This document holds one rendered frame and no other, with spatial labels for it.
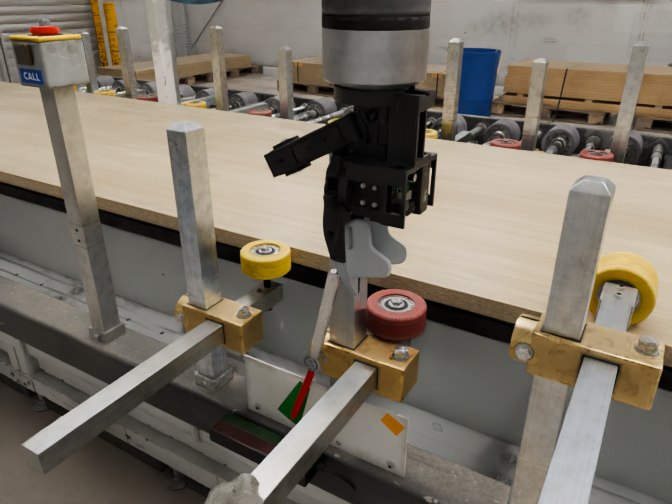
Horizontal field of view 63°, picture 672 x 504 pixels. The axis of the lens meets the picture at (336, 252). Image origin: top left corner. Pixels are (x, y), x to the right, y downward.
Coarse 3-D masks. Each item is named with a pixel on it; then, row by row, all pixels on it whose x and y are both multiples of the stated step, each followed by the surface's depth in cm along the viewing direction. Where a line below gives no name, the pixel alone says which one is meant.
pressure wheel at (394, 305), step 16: (368, 304) 73; (384, 304) 73; (400, 304) 72; (416, 304) 72; (368, 320) 72; (384, 320) 70; (400, 320) 69; (416, 320) 70; (384, 336) 71; (400, 336) 70; (416, 336) 71
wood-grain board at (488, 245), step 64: (0, 128) 168; (128, 128) 168; (256, 128) 168; (128, 192) 115; (256, 192) 115; (320, 192) 115; (448, 192) 115; (512, 192) 115; (640, 192) 115; (320, 256) 88; (448, 256) 87; (512, 256) 87; (512, 320) 75
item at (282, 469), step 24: (336, 384) 65; (360, 384) 65; (312, 408) 61; (336, 408) 61; (312, 432) 58; (336, 432) 61; (288, 456) 55; (312, 456) 57; (264, 480) 52; (288, 480) 54
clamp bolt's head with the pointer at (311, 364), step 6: (324, 354) 72; (306, 360) 71; (312, 360) 70; (324, 360) 72; (306, 366) 71; (312, 366) 71; (312, 372) 73; (306, 378) 74; (312, 378) 74; (306, 384) 75; (300, 390) 76; (306, 390) 75; (300, 396) 76; (300, 402) 77; (294, 408) 78; (300, 408) 78; (294, 414) 79
